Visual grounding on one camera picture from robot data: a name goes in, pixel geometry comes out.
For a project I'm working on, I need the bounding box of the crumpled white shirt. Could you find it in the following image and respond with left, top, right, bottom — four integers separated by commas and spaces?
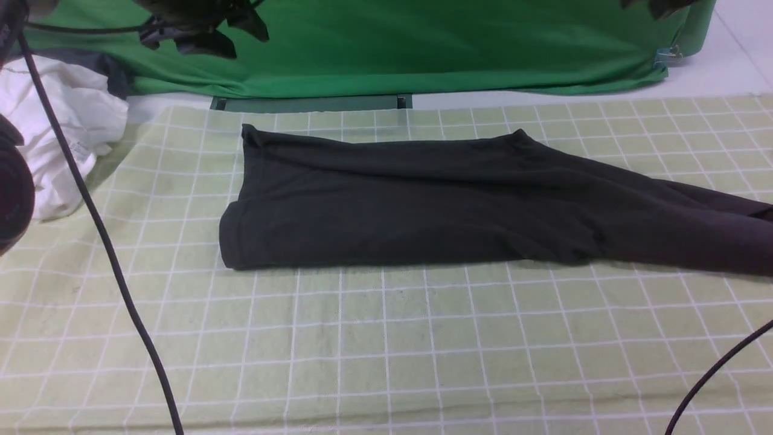
0, 55, 129, 221

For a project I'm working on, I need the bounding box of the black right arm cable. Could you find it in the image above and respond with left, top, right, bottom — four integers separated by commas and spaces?
664, 319, 773, 435

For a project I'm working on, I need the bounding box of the metal binder clip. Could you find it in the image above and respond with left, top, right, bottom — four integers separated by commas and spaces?
653, 46, 684, 71

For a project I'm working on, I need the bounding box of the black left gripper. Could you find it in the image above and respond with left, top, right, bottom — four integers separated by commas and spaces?
135, 1, 270, 59

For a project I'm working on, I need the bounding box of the green backdrop cloth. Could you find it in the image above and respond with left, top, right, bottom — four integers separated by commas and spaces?
27, 1, 715, 98

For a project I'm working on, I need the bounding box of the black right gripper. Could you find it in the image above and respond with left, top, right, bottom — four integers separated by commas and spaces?
621, 0, 698, 20

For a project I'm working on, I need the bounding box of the dark gray garment behind white shirt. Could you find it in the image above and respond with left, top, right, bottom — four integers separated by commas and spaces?
2, 49, 132, 105

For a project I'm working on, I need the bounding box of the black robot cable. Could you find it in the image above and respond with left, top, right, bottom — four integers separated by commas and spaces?
15, 18, 185, 435

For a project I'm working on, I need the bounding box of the dark gray long-sleeve shirt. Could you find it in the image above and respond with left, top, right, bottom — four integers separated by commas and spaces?
219, 124, 772, 276

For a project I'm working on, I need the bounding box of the light green checkered tablecloth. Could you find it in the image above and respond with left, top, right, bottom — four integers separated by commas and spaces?
0, 95, 773, 435

